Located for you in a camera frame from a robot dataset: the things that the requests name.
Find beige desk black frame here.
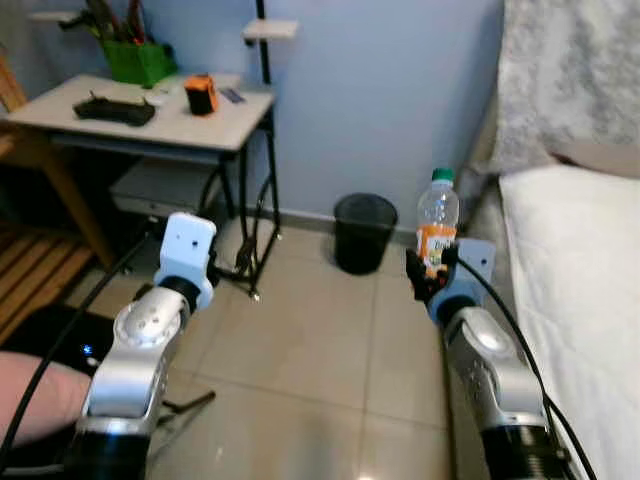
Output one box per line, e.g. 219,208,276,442
5,72,283,301

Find green basket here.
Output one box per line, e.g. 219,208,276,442
100,36,179,87

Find grey box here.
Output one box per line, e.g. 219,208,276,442
110,160,241,221

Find large grey patterned cushion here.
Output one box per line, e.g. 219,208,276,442
488,0,640,181

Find black waste bin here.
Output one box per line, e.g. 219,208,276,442
333,193,398,276

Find black device blue light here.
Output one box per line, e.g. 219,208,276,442
0,305,126,379

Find small white shelf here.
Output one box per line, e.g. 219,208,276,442
243,18,299,43
30,10,86,26

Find white mattress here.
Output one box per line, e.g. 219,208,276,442
498,165,640,480

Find black stand base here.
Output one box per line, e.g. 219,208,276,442
150,390,217,433

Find black metal shelf pole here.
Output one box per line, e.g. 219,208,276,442
256,0,274,87

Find clear bottle green cap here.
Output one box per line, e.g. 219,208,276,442
416,168,461,277

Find black red tool handles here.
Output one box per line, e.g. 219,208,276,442
62,0,151,45

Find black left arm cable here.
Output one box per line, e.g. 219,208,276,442
0,232,161,476

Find black controller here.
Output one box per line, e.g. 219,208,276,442
73,92,158,127

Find wooden slatted board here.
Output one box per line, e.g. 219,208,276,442
0,222,101,341

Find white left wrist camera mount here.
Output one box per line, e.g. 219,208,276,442
155,212,218,306

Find orange black device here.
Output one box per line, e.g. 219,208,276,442
184,74,219,116

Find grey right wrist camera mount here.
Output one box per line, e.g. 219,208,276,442
428,238,496,323

